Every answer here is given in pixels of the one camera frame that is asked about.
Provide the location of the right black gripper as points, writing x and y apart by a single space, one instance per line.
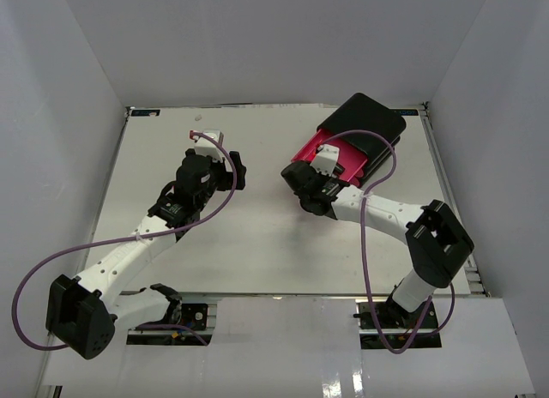
324 177

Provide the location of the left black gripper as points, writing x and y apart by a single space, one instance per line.
227 183

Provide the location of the black pink drawer organizer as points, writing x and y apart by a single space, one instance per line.
360 155

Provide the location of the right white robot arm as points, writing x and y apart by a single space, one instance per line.
437 242

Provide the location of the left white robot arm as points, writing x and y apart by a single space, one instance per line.
85 311

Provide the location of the right dark table label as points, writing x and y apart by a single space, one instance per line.
406 112

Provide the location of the dark blue table label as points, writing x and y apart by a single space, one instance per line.
145 112

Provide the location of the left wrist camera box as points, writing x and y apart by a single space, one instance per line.
207 145

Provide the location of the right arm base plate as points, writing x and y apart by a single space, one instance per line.
392 316

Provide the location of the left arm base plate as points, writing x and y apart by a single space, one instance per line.
193 316

